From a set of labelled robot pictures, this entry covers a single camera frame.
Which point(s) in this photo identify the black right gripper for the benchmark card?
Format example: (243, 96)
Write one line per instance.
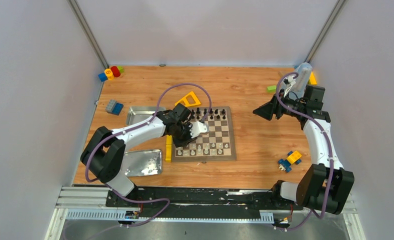
(266, 110)

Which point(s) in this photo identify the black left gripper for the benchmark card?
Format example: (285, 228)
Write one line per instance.
(184, 133)

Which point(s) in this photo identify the small yellow rectangular block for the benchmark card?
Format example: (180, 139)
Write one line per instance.
(169, 140)

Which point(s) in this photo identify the yellow arch block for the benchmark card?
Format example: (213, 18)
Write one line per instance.
(168, 154)

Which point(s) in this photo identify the yellow triangle frame block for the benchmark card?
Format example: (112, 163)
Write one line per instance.
(189, 100)

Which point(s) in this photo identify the wooden chess board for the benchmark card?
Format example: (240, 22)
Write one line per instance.
(220, 131)

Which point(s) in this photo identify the gold tin with white pieces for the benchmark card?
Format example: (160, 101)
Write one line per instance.
(137, 114)

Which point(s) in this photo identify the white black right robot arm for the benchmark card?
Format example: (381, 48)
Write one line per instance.
(326, 185)

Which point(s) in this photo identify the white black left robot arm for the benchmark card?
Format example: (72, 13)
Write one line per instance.
(104, 154)

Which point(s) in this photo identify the black chess pieces row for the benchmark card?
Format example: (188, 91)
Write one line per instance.
(213, 114)

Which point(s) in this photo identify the green rectangular block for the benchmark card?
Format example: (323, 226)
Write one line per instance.
(271, 89)

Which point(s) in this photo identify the silver tin lid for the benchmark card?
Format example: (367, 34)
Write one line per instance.
(142, 163)

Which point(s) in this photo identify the yellow blue toy car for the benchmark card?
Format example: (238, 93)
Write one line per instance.
(293, 158)

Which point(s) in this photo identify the clear blue plastic container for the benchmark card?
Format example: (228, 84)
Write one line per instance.
(304, 71)

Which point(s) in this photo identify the blue lego brick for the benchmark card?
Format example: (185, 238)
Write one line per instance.
(117, 109)

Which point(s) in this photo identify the gray lego brick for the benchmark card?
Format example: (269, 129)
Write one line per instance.
(110, 106)

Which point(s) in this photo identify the green block at corner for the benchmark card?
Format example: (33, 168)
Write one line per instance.
(121, 69)

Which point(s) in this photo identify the red cylinder block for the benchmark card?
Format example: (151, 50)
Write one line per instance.
(115, 71)

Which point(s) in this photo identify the yellow cylinder block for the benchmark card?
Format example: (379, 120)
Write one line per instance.
(109, 74)

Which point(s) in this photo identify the blue cube block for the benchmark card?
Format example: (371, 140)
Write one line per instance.
(102, 77)

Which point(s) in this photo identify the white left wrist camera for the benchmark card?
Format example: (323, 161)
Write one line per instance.
(198, 128)

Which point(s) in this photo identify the yellow block at right wall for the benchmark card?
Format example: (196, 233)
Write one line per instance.
(312, 79)

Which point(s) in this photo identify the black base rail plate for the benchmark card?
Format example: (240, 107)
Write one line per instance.
(202, 203)

